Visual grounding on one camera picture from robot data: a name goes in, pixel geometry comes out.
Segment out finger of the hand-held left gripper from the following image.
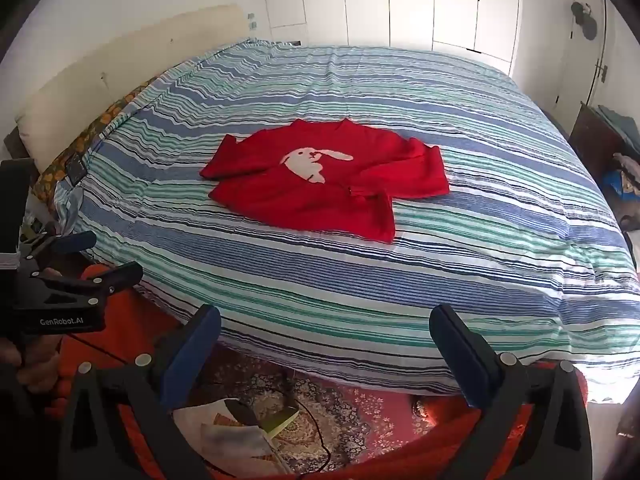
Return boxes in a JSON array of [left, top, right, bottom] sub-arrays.
[[22, 231, 97, 268], [30, 261, 144, 306]]

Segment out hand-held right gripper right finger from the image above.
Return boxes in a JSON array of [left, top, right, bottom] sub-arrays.
[[429, 304, 593, 480]]

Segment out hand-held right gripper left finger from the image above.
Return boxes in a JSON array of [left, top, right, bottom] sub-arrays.
[[65, 304, 222, 480]]

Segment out red sweater with white rabbit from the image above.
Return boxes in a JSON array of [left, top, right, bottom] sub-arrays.
[[199, 117, 450, 245]]

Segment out pile of mixed clothes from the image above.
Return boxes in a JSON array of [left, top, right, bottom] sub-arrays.
[[600, 151, 640, 203]]

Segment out person's left hand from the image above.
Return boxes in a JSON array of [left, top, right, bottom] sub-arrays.
[[0, 332, 61, 395]]

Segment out orange cloth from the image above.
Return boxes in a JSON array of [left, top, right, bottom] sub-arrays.
[[55, 264, 588, 480]]

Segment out small black device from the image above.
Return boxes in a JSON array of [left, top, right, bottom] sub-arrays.
[[67, 157, 89, 186]]

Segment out blue green striped bedspread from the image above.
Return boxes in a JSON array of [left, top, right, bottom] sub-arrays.
[[52, 40, 640, 403]]

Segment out loose white papers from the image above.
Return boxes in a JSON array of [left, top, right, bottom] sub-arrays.
[[172, 399, 286, 476]]

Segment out green edged book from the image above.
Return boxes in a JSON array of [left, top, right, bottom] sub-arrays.
[[260, 406, 301, 437]]

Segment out red patterned rug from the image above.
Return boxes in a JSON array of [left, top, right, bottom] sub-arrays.
[[190, 340, 443, 476]]

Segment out orange floral pillow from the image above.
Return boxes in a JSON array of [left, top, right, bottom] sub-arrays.
[[32, 77, 161, 201]]

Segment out beige headboard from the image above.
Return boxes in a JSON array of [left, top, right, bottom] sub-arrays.
[[15, 4, 251, 161]]

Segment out dark wooden cabinet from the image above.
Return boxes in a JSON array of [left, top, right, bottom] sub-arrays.
[[570, 101, 626, 173]]

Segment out white wardrobe doors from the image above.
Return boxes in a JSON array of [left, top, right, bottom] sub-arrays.
[[260, 0, 521, 76]]

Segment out black fan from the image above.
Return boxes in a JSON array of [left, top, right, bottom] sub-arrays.
[[570, 0, 608, 106]]

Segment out black cable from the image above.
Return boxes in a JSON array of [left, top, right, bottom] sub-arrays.
[[282, 370, 332, 467]]

